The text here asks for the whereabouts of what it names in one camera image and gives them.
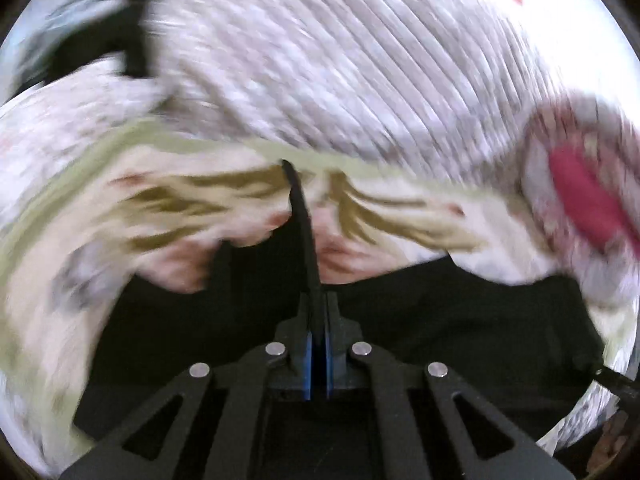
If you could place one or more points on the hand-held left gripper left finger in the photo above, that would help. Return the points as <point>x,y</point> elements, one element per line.
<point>307,365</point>

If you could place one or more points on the cream floral blanket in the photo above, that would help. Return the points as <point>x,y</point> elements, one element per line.
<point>125,220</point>

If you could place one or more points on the black cloth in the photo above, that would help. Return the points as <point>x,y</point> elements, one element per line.
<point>120,40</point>

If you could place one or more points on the black pants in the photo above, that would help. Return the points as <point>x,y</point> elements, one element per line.
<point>450,320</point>

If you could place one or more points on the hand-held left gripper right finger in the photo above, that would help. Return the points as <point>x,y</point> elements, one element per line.
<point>329,365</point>

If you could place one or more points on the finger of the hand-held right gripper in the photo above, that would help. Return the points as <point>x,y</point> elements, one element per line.
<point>617,381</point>

